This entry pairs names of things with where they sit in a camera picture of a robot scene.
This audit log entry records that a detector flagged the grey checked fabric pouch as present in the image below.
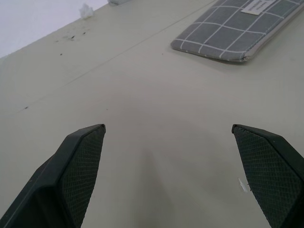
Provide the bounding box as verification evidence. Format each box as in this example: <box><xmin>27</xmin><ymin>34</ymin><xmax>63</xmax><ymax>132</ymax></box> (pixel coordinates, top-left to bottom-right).
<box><xmin>170</xmin><ymin>0</ymin><xmax>304</xmax><ymax>63</ymax></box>

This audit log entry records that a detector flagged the white crumpled tissue scrap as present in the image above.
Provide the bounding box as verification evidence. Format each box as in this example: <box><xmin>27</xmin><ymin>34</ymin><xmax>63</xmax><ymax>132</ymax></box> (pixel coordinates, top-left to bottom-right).
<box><xmin>79</xmin><ymin>3</ymin><xmax>94</xmax><ymax>19</ymax></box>

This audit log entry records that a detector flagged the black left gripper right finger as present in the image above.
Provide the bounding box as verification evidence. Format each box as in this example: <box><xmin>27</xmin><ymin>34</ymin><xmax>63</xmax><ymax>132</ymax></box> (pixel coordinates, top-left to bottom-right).
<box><xmin>231</xmin><ymin>123</ymin><xmax>304</xmax><ymax>228</ymax></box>

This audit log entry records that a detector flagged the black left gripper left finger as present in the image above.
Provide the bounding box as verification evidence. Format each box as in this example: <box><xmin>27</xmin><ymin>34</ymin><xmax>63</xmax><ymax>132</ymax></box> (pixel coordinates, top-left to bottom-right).
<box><xmin>0</xmin><ymin>123</ymin><xmax>107</xmax><ymax>228</ymax></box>

